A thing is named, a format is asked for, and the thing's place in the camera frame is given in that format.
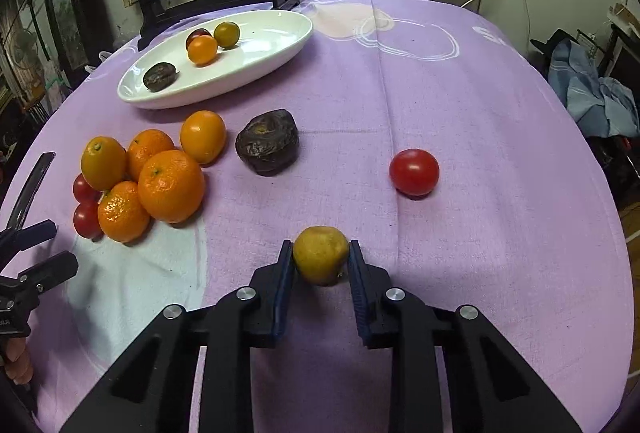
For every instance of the large orange mandarin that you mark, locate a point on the large orange mandarin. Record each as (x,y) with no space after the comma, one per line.
(171,186)

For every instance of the dark red tomato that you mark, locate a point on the dark red tomato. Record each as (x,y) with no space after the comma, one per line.
(196,34)

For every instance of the person's left hand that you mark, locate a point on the person's left hand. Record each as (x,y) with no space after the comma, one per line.
(16,360)

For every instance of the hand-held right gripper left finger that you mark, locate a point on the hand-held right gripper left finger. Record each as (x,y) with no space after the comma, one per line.
(283,288)

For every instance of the purple tablecloth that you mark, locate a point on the purple tablecloth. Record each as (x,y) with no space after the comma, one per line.
(450,263)

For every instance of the small orange tomato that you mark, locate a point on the small orange tomato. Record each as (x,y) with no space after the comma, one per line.
(202,50)

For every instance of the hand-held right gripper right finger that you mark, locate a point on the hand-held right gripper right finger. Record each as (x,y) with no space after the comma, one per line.
(359,298)

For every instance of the green-yellow tomato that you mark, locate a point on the green-yellow tomato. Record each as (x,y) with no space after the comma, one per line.
(226,34)

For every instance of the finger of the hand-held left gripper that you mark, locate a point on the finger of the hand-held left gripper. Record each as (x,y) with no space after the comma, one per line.
(30,234)
(52,269)

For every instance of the black glossy phone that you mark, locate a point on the black glossy phone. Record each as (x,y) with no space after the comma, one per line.
(30,188)

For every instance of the white oval plate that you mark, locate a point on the white oval plate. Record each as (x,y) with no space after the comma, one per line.
(260,48)

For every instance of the smooth orange tomato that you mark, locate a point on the smooth orange tomato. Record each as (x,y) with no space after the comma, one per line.
(103,163)
(202,136)

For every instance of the large dark water chestnut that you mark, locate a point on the large dark water chestnut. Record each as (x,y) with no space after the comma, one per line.
(267,142)

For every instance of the blue clothes pile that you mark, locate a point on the blue clothes pile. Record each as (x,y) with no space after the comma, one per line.
(590,83)

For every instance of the yellow-green tomato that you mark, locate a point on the yellow-green tomato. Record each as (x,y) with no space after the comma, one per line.
(320,255)

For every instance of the dark framed picture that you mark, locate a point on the dark framed picture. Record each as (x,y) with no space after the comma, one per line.
(62,13)

